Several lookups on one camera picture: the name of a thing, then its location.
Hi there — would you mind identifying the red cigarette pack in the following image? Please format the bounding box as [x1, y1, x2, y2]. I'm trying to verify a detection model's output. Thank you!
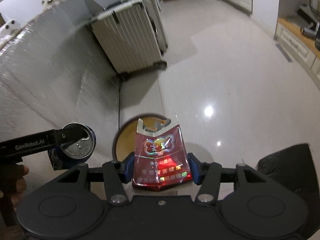
[132, 118, 192, 191]

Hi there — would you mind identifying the crushed silver blue can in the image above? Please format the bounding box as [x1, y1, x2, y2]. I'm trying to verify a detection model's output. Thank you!
[48, 123, 97, 171]

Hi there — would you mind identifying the round brown trash bin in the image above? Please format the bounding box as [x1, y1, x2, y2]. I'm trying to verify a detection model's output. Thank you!
[112, 113, 170, 161]

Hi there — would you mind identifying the black trash bag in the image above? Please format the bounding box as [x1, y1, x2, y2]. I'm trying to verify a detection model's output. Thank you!
[257, 143, 319, 210]

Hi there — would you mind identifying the person's left hand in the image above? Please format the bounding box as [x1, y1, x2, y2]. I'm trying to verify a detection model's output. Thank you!
[1, 164, 29, 211]

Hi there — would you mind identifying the silver foil table cover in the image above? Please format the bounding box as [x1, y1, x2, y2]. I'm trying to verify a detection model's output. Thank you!
[1, 0, 119, 167]

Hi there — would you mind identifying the white ribbed suitcase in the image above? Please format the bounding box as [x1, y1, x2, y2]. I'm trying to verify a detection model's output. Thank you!
[91, 0, 167, 74]

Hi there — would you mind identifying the white low cabinet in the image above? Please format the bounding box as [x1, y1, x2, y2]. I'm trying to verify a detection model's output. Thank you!
[275, 18, 319, 89]

